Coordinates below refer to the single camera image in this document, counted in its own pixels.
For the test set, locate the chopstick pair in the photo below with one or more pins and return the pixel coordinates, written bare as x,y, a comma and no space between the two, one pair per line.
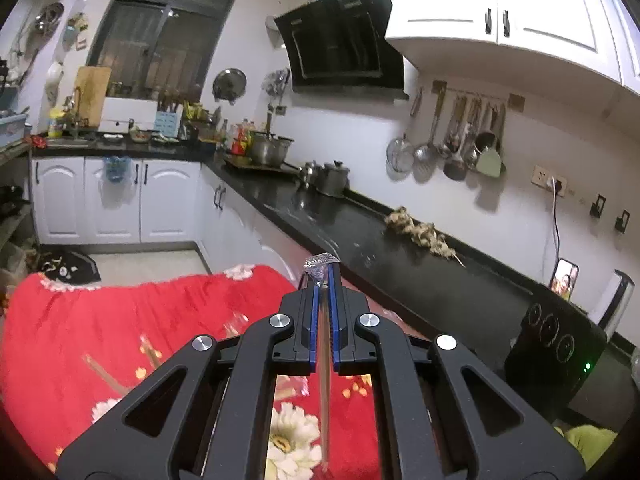
326,390

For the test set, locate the small food bowl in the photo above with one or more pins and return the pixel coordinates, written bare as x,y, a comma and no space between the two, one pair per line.
140,135

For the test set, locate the dark framed window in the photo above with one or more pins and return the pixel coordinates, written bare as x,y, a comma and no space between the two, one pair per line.
150,50

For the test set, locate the hanging steel colander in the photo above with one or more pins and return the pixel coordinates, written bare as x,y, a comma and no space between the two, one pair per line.
49,19

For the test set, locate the small steel kettle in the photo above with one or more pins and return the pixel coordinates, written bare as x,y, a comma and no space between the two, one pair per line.
310,175

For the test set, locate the black appliance with dials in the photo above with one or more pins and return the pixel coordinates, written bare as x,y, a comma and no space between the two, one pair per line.
550,360

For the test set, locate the steel stockpot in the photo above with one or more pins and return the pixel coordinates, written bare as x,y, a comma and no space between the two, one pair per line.
270,150

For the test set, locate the white plastic jug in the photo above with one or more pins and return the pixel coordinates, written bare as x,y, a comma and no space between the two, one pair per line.
54,77

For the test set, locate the hanging steel ladle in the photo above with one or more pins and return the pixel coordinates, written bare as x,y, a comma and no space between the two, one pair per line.
425,152

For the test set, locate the yellow dish soap bottle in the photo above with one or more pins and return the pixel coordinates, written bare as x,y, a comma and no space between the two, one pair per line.
55,125

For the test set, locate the hanging green spatula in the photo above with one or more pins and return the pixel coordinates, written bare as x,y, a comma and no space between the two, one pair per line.
490,162

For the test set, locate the steel pot with lid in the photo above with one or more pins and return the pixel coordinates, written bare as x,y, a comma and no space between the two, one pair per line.
332,180

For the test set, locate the white wall cabinet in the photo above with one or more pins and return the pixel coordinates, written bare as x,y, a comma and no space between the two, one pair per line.
540,15

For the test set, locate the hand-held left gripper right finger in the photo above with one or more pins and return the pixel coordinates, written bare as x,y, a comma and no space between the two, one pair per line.
335,325

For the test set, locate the wall power socket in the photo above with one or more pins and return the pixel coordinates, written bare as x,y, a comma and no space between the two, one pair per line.
547,179

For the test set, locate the blue plastic basket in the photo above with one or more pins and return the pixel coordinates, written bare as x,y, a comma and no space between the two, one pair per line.
12,130

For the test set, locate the hanging cleaning sponges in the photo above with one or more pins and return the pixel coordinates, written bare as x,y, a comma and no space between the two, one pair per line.
76,30

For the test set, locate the dried roots pile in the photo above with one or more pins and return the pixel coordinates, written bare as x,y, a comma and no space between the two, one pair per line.
422,232

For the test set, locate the hanging mesh strainer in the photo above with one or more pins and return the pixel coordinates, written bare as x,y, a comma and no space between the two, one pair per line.
399,157

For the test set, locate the white standing appliance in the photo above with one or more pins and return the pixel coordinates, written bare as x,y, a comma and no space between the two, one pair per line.
617,305

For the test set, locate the wooden cutting board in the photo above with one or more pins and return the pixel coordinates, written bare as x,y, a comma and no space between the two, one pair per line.
95,90

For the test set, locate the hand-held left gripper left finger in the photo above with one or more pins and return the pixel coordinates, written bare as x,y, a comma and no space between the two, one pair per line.
314,325

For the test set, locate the hanging steel pot lid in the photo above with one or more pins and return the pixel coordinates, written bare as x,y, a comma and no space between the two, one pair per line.
230,85

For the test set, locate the black range hood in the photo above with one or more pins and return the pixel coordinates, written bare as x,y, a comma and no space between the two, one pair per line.
340,35

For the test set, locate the blue knife block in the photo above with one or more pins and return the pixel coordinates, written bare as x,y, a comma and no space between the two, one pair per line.
166,124

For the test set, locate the sink faucet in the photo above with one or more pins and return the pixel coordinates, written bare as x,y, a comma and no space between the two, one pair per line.
77,110

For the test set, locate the hanging dark ladle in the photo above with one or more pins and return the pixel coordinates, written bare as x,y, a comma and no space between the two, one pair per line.
454,167

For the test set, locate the black wall hook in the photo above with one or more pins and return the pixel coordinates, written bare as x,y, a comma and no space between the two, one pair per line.
597,206
621,221

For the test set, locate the red floral blanket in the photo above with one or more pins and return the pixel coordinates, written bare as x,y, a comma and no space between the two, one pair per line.
75,320

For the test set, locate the row of condiment bottles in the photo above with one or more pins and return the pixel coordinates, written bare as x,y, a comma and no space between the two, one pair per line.
240,142

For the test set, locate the blue plastic bag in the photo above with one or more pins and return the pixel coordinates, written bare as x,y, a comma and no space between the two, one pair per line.
117,169

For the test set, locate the smartphone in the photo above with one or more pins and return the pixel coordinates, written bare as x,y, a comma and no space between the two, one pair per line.
565,280

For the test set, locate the person's green clothing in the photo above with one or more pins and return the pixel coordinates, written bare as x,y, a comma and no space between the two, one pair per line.
585,440

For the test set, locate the bunch of hanging steel utensils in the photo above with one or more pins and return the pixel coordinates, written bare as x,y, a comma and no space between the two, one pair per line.
276,84

